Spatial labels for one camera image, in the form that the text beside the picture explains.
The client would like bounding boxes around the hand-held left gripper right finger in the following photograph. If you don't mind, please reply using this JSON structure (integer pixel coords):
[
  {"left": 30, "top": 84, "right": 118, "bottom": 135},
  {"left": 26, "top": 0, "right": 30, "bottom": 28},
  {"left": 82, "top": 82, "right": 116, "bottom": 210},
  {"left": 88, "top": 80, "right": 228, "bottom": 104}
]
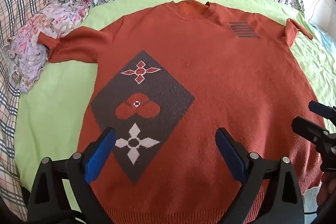
[{"left": 215, "top": 127, "right": 306, "bottom": 224}]

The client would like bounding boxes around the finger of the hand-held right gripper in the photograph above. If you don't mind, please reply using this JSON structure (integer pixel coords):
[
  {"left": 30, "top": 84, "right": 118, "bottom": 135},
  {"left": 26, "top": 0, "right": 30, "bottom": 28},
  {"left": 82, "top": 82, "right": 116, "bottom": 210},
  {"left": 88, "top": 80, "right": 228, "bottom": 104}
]
[
  {"left": 291, "top": 116, "right": 330, "bottom": 144},
  {"left": 308, "top": 101, "right": 336, "bottom": 120}
]

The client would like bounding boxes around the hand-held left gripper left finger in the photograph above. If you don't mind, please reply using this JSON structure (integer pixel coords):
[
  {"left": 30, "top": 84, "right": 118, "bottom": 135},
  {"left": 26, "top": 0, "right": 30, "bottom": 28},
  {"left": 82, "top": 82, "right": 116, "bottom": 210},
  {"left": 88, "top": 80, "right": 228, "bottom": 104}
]
[{"left": 26, "top": 127, "right": 117, "bottom": 224}]

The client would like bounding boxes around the orange knit sweater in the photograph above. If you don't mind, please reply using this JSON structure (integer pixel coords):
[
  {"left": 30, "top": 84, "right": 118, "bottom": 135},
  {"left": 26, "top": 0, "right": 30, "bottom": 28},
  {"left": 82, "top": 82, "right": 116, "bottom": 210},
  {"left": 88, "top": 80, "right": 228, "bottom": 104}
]
[{"left": 38, "top": 0, "right": 327, "bottom": 224}]

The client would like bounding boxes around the person's right hand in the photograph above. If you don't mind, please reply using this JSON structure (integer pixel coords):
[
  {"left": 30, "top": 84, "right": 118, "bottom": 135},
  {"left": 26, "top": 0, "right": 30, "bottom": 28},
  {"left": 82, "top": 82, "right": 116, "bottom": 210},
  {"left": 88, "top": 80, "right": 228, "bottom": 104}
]
[{"left": 316, "top": 172, "right": 336, "bottom": 207}]

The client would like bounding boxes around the light green blanket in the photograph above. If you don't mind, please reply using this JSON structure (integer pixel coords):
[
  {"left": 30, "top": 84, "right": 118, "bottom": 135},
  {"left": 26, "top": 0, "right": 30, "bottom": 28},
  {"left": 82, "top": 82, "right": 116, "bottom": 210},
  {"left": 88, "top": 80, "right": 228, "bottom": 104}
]
[{"left": 13, "top": 0, "right": 336, "bottom": 198}]

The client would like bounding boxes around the light blue patterned cloth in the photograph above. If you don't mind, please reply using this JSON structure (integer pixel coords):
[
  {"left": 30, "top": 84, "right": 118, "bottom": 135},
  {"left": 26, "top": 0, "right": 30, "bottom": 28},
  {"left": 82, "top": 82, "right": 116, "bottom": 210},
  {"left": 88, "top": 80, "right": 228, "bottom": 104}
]
[{"left": 308, "top": 21, "right": 336, "bottom": 56}]

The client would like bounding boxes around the pastel floral ruffled cloth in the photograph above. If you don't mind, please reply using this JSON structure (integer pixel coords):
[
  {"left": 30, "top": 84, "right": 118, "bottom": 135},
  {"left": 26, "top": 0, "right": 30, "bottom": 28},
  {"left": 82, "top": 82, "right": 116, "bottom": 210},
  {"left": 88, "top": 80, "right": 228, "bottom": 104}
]
[{"left": 5, "top": 2, "right": 90, "bottom": 93}]

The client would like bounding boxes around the plaid bed cover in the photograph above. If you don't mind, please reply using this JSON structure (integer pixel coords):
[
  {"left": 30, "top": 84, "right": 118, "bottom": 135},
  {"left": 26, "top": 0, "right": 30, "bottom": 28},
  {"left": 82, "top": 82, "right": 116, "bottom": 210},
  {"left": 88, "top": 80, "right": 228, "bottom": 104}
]
[{"left": 0, "top": 0, "right": 63, "bottom": 214}]

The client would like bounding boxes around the white cable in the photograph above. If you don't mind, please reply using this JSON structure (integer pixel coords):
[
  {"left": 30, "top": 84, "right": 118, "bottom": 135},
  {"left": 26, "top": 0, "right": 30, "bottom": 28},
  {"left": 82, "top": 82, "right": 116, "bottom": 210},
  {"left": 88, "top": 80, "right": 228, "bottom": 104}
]
[{"left": 307, "top": 0, "right": 324, "bottom": 22}]

